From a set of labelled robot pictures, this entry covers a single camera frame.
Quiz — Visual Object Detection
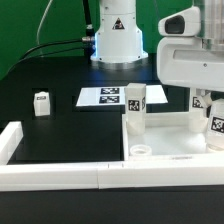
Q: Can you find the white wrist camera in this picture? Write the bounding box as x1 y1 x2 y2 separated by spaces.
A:
158 6 201 37

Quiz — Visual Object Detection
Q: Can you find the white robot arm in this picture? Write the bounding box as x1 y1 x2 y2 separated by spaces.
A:
91 0 224 92

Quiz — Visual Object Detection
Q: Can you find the white fence bar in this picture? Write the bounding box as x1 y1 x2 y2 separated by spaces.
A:
0 158 224 192
0 121 23 165

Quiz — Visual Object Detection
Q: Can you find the white marker sheet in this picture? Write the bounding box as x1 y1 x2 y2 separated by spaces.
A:
76 85 168 107

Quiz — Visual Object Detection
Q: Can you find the white square table top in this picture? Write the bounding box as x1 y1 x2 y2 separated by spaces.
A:
122 112 224 161

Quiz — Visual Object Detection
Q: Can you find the white left fence bar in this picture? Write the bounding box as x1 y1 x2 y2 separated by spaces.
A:
0 121 23 165

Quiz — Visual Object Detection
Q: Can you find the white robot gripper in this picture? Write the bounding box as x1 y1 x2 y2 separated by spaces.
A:
157 37 224 108

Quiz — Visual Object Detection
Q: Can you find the white front fence bar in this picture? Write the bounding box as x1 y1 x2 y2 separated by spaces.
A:
0 158 224 192

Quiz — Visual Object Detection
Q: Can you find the black cable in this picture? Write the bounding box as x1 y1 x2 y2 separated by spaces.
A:
6 0 96 74

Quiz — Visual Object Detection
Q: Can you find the grey thin cable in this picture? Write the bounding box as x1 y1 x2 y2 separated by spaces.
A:
35 0 54 58

